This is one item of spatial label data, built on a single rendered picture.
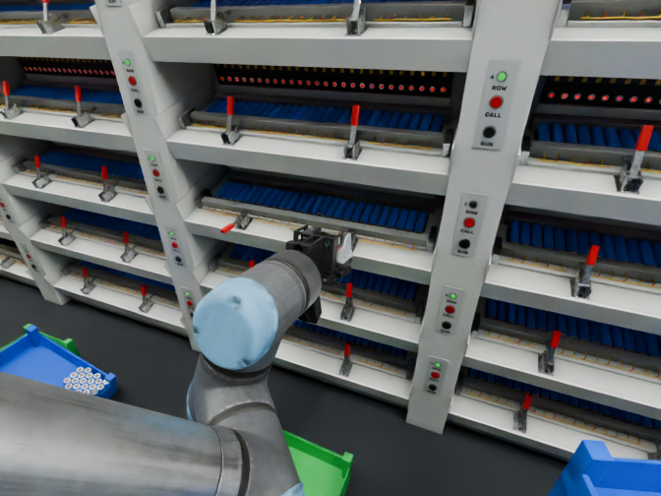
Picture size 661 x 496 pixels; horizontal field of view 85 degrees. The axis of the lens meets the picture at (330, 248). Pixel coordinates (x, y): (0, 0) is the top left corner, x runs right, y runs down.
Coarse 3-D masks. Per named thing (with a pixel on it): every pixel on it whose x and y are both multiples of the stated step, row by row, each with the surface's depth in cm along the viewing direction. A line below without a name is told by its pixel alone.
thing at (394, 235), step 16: (208, 208) 90; (224, 208) 90; (240, 208) 87; (256, 208) 86; (272, 208) 86; (320, 224) 81; (336, 224) 80; (352, 224) 79; (368, 224) 78; (384, 240) 76; (400, 240) 76; (416, 240) 74
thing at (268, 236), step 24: (216, 168) 98; (240, 168) 97; (192, 192) 90; (216, 192) 97; (408, 192) 83; (192, 216) 91; (216, 216) 90; (432, 216) 82; (240, 240) 87; (264, 240) 84; (288, 240) 81; (360, 240) 79; (432, 240) 73; (360, 264) 77; (384, 264) 75; (408, 264) 73; (432, 264) 69
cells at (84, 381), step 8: (80, 368) 100; (88, 368) 100; (72, 376) 98; (80, 376) 98; (88, 376) 99; (96, 376) 99; (64, 384) 96; (72, 384) 96; (80, 384) 97; (88, 384) 97; (96, 384) 98; (104, 384) 99; (88, 392) 96; (96, 392) 96
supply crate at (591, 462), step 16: (592, 448) 34; (576, 464) 35; (592, 464) 33; (608, 464) 33; (624, 464) 35; (640, 464) 35; (656, 464) 35; (560, 480) 38; (576, 480) 35; (592, 480) 35; (608, 480) 37; (624, 480) 37; (640, 480) 37; (656, 480) 36
